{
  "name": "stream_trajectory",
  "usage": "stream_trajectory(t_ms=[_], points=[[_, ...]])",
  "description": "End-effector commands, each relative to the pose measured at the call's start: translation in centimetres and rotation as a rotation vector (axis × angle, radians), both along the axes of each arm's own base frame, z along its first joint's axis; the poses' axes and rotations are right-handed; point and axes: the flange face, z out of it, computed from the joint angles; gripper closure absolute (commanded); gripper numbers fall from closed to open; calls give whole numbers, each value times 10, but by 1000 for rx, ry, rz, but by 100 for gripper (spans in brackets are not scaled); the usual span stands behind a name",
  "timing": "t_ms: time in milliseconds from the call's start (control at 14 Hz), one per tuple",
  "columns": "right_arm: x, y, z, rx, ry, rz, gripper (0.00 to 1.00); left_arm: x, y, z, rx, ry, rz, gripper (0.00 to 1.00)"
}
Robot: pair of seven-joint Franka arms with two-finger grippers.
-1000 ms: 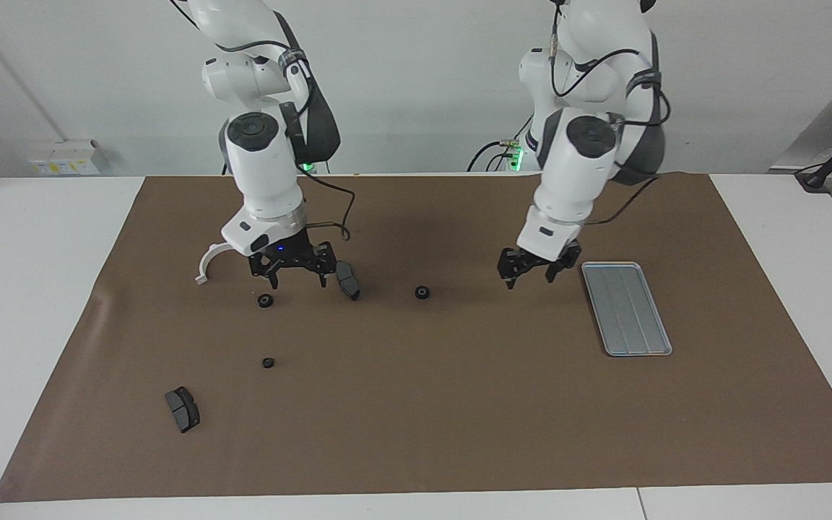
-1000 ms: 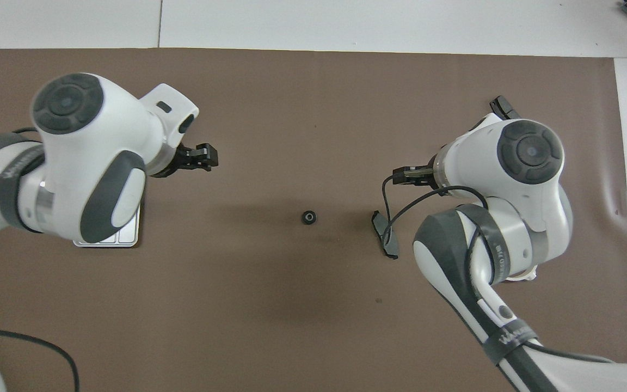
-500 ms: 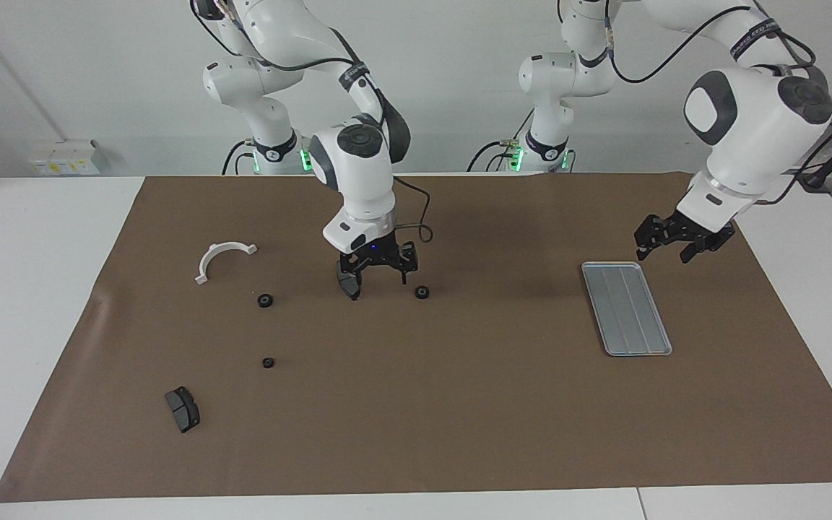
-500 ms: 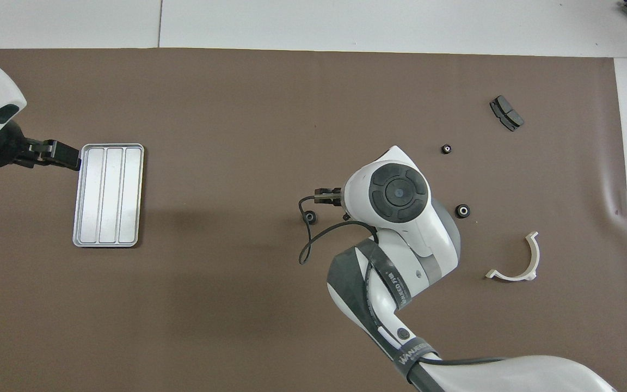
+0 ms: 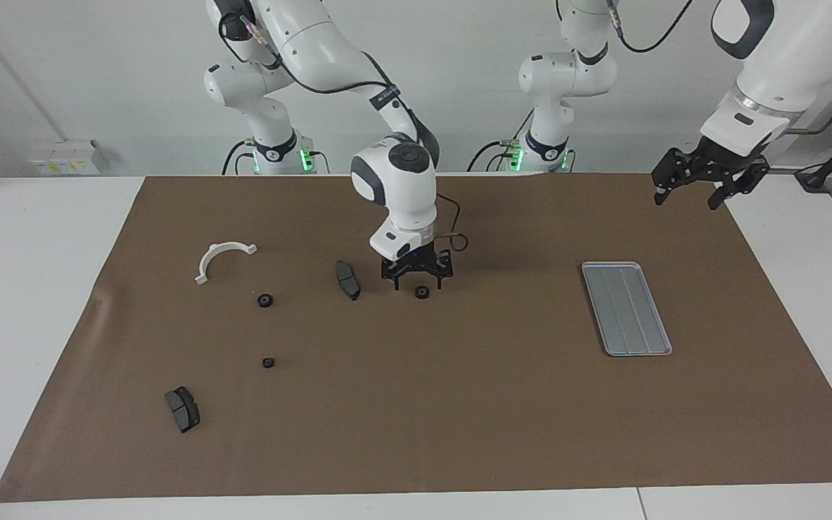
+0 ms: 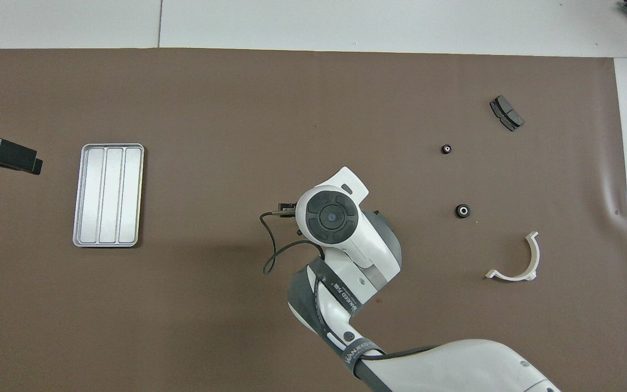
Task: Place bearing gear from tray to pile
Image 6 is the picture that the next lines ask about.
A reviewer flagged white curved plastic bracket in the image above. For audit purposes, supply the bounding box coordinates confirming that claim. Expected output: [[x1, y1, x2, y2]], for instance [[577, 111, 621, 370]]
[[485, 231, 540, 282]]

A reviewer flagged brown table mat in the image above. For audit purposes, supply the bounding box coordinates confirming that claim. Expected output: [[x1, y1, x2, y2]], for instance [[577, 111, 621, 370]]
[[0, 48, 627, 392]]

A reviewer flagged short grey brake pad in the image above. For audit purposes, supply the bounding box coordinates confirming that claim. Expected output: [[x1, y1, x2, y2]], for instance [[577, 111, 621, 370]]
[[489, 95, 525, 132]]

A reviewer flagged silver metal tray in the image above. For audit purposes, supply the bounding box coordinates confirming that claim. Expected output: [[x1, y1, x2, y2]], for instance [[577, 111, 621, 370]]
[[72, 143, 145, 248]]

